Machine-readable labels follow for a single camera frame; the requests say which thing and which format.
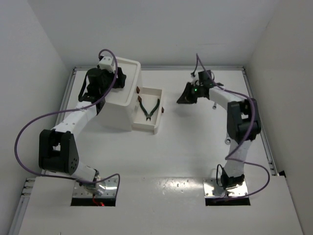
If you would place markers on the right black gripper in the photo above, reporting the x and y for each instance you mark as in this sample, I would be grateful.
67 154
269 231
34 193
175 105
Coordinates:
186 97

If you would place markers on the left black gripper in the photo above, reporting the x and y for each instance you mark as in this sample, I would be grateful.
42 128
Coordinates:
120 80

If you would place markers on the long silver ratchet wrench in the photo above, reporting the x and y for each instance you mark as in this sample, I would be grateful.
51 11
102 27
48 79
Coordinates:
227 140

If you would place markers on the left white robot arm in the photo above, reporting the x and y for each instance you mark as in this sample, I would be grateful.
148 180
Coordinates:
58 151

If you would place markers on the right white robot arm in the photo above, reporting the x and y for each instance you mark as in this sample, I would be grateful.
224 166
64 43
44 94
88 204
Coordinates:
242 122

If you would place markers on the white drawer cabinet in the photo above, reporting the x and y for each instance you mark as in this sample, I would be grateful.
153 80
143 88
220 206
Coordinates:
120 103

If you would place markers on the white front cover board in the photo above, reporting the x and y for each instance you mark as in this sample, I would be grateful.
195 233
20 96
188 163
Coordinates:
158 206

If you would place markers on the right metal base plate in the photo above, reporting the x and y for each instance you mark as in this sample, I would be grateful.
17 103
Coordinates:
213 190

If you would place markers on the metal base plate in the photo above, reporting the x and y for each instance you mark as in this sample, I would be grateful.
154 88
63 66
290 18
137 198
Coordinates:
105 189
213 190

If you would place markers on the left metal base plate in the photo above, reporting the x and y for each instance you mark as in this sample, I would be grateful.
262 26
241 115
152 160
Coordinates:
105 189

